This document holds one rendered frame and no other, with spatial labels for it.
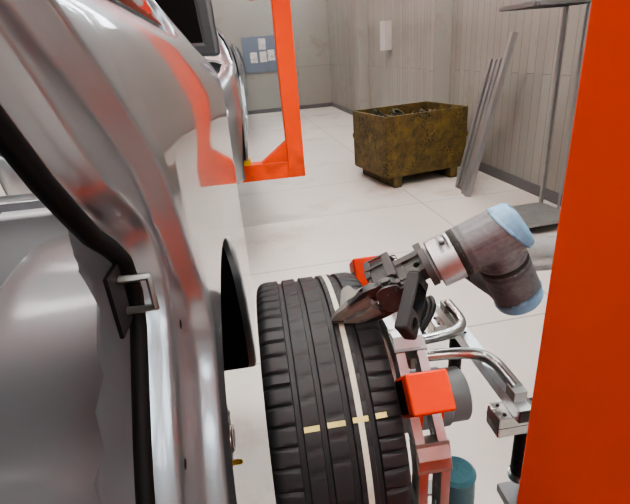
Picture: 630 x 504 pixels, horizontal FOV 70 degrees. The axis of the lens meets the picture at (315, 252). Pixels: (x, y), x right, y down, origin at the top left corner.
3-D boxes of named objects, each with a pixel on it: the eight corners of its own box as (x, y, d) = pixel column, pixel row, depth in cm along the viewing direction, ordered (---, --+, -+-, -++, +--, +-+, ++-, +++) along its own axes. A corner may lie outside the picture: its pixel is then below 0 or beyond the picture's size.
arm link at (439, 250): (473, 285, 81) (457, 252, 75) (447, 297, 82) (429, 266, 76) (453, 252, 87) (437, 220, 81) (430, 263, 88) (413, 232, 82)
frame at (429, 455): (357, 412, 145) (350, 258, 123) (377, 408, 145) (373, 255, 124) (415, 596, 95) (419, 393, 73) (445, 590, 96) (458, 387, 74)
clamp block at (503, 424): (485, 421, 96) (486, 401, 94) (525, 414, 97) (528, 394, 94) (497, 439, 91) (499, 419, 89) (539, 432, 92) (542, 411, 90)
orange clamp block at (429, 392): (393, 379, 85) (404, 374, 77) (433, 373, 86) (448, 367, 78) (401, 419, 83) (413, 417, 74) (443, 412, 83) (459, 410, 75)
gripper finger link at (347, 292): (327, 302, 90) (369, 281, 87) (333, 326, 85) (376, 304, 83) (320, 294, 88) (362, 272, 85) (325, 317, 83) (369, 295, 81)
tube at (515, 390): (403, 361, 104) (404, 322, 99) (484, 349, 105) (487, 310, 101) (432, 417, 87) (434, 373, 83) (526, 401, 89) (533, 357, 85)
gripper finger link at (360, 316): (335, 310, 91) (375, 290, 89) (340, 333, 87) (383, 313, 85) (327, 302, 90) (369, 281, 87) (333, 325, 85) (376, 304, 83)
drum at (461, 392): (371, 407, 118) (369, 364, 113) (449, 395, 120) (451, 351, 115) (386, 450, 106) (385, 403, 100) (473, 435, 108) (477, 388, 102)
